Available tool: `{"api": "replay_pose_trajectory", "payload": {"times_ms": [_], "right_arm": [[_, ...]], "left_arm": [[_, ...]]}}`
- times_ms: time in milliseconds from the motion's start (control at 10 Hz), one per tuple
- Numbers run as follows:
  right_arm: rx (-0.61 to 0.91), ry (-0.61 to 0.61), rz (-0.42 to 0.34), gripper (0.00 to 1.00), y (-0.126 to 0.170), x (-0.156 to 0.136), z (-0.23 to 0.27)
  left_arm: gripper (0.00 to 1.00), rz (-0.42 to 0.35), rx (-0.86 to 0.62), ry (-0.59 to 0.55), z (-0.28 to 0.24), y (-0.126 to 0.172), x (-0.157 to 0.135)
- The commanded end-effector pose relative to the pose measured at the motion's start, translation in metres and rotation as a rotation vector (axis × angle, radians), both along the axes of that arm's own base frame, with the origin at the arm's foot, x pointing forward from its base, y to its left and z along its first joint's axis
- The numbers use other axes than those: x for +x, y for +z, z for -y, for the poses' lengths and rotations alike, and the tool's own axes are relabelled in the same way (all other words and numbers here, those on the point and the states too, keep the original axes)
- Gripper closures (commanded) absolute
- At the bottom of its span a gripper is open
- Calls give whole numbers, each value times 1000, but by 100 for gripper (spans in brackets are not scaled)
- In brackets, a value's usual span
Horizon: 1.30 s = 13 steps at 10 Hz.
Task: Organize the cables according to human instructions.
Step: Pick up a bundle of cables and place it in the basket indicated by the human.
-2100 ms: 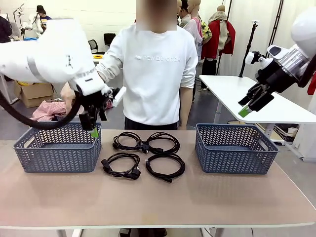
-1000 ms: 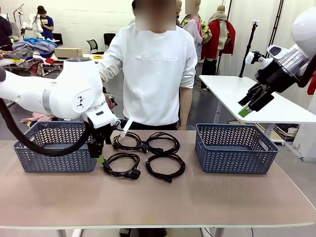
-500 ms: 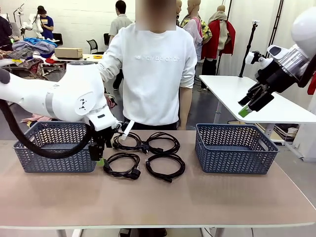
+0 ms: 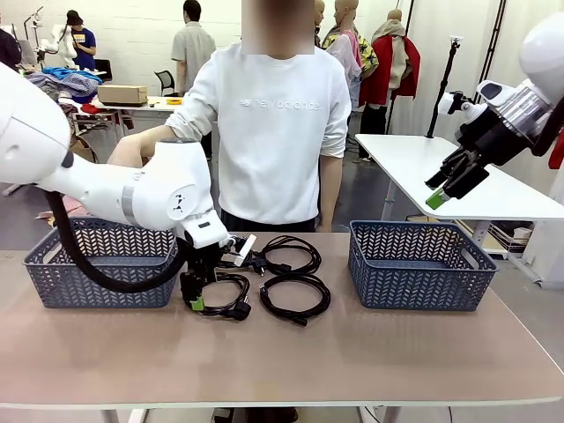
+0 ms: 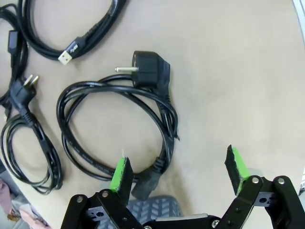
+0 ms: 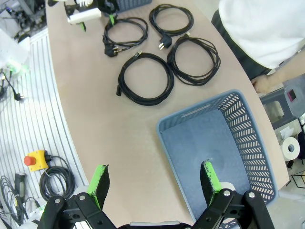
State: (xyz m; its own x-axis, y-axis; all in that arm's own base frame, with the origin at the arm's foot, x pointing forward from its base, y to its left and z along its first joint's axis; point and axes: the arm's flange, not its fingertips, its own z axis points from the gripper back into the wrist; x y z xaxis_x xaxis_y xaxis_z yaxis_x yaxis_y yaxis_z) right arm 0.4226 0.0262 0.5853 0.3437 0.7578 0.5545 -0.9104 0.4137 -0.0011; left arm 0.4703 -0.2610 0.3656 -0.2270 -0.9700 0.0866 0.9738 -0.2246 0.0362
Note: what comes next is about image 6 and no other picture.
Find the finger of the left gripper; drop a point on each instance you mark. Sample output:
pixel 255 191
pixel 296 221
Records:
pixel 83 26
pixel 111 20

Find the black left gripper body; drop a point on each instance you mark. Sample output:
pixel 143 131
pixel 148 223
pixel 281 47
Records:
pixel 108 6

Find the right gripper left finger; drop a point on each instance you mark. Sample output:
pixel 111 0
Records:
pixel 98 181

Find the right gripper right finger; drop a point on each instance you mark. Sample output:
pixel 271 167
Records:
pixel 210 179

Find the person's left forearm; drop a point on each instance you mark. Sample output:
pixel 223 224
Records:
pixel 286 75

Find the person's left hand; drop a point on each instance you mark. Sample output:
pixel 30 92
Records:
pixel 261 84

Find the blue plastic lattice basket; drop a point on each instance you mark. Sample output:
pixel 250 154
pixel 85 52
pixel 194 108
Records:
pixel 202 143
pixel 133 4

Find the yellow emergency stop button box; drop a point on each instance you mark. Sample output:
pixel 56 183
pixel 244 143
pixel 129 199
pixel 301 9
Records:
pixel 38 159

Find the white plastic wrapped device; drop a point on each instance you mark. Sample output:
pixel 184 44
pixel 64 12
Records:
pixel 12 47

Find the white paper roll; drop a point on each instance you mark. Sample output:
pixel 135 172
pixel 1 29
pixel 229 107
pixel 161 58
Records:
pixel 287 152

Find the white slatted aluminium base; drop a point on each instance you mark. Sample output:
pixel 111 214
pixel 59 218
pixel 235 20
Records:
pixel 35 119

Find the grey plastic stool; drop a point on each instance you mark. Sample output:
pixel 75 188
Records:
pixel 274 96

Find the grey box with pink label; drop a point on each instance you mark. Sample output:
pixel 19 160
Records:
pixel 297 95

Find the person in white sweater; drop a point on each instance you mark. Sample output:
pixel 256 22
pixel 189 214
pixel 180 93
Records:
pixel 257 28

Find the grey handheld enabling switch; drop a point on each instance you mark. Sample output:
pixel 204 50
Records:
pixel 21 184

